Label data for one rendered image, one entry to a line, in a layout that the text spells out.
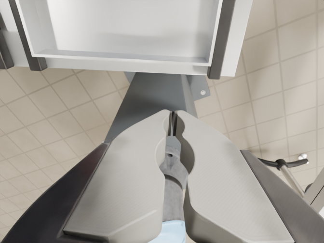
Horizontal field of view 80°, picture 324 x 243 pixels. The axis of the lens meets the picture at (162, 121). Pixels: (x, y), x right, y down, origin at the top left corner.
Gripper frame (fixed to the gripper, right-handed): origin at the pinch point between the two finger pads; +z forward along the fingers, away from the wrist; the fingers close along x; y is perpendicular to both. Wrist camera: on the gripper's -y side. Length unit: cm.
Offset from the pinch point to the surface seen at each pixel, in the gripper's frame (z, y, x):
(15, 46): 21.6, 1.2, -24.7
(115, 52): 21.4, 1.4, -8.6
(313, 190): 64, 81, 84
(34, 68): 19.5, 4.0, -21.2
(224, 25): 19.5, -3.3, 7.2
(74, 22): 21.3, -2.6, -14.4
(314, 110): 110, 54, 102
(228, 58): 21.6, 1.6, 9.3
